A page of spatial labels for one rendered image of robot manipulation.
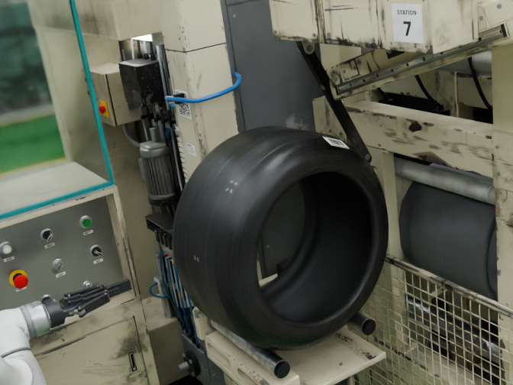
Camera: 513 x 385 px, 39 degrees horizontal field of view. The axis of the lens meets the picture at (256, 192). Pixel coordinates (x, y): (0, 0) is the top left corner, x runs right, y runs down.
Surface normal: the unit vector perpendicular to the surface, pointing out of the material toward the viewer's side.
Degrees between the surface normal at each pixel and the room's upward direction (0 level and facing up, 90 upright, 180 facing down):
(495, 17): 90
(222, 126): 90
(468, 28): 90
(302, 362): 0
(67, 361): 90
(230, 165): 31
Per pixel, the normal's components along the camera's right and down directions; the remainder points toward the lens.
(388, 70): -0.84, 0.29
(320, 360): -0.14, -0.93
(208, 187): -0.67, -0.46
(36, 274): 0.52, 0.22
